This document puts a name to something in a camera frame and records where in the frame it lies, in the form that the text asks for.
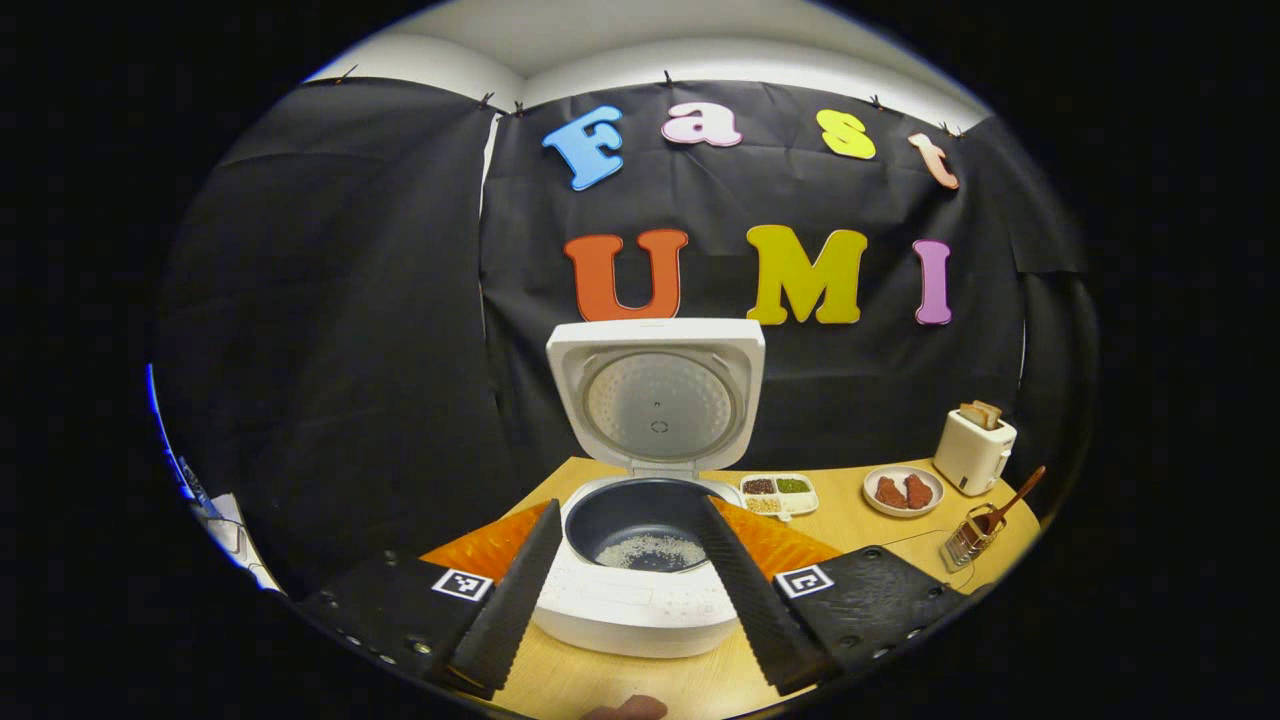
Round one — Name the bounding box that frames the white toaster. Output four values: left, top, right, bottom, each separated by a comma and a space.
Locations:
933, 408, 1018, 497

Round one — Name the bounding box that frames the white rice cooker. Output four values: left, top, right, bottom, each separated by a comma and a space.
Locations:
530, 318, 767, 659

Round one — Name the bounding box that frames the black backdrop cloth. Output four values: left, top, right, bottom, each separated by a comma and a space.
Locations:
155, 78, 1096, 601

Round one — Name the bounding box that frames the white divided grain dish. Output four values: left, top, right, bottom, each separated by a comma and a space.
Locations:
740, 473, 819, 521

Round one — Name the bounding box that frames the brown wooden spoon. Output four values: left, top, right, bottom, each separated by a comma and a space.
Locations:
968, 466, 1047, 536

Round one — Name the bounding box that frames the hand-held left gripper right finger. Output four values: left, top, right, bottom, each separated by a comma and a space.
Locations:
695, 493, 969, 696

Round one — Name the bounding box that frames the white oval plate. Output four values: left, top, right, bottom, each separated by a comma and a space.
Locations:
862, 465, 945, 518

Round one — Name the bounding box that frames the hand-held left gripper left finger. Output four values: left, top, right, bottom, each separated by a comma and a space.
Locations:
295, 498, 564, 699

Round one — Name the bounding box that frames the clear container of rice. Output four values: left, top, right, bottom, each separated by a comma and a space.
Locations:
868, 528, 977, 596

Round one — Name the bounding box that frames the metal wire chopstick holder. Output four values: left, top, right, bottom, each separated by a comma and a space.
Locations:
940, 503, 1006, 571

